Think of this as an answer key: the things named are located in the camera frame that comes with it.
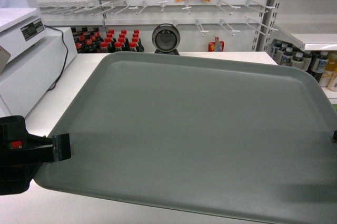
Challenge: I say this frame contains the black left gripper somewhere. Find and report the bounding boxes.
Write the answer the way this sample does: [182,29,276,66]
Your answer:
[1,115,73,195]

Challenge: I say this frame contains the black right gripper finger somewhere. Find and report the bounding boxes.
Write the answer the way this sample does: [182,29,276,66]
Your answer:
[332,130,337,143]

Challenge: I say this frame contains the grey rectangular serving tray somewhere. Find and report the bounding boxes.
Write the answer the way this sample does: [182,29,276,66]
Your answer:
[34,52,336,223]

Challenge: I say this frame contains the white cash register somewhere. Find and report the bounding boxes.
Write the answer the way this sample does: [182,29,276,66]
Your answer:
[1,8,77,116]

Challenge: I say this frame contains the red capped soy bottles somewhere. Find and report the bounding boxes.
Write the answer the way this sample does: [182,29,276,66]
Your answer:
[71,26,145,53]

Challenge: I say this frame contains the red snack bag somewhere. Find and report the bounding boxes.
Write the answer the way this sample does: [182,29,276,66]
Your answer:
[208,36,225,52]

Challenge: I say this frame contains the white perforated shelf upright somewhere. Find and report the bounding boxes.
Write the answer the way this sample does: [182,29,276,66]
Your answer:
[252,0,281,52]

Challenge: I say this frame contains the black register cable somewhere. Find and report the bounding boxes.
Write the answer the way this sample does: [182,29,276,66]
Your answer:
[44,25,70,92]

